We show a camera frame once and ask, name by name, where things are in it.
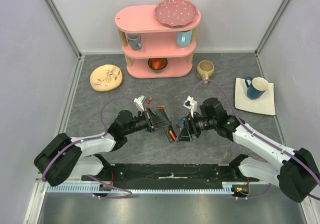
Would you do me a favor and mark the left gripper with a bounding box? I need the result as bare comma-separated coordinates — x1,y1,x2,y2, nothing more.
124,107,172,136

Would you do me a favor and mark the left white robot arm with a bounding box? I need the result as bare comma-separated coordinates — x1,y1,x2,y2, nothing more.
33,108,172,187

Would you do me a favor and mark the red cup in bowl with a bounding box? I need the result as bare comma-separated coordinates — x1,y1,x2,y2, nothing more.
151,58,166,70

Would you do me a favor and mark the beige ceramic mug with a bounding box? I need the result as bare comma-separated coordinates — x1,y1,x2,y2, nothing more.
196,60,215,80

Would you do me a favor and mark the yellow bird painted plate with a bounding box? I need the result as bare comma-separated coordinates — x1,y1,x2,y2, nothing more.
89,64,123,92

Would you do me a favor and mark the pink three-tier shelf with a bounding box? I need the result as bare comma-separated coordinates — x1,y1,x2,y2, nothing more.
115,5,201,79

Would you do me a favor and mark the grey mug on shelf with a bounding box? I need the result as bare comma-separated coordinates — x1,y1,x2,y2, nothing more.
126,33,142,51

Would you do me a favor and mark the light blue mug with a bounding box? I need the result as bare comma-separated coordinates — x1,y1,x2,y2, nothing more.
176,29,193,48

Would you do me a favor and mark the dark blue mug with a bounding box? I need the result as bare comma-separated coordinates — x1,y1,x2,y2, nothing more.
244,76,269,100

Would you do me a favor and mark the white square plate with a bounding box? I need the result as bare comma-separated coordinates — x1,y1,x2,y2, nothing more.
234,77,276,116

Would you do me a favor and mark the pink dotted plate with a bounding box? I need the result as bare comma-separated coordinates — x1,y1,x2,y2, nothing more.
154,0,199,29

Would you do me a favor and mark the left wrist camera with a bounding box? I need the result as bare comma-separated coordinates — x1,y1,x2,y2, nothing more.
133,95,146,112

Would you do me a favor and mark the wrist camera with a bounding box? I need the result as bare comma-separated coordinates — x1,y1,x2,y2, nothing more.
133,95,146,112
183,95,198,118

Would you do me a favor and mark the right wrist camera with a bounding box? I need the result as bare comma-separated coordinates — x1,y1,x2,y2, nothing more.
183,95,198,118

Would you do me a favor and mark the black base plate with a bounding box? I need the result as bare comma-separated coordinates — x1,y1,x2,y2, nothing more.
94,163,248,182

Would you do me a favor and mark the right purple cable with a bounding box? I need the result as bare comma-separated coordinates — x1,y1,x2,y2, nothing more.
191,78,320,201

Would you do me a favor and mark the light blue cable duct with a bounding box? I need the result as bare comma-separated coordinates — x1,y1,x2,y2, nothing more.
46,182,237,194

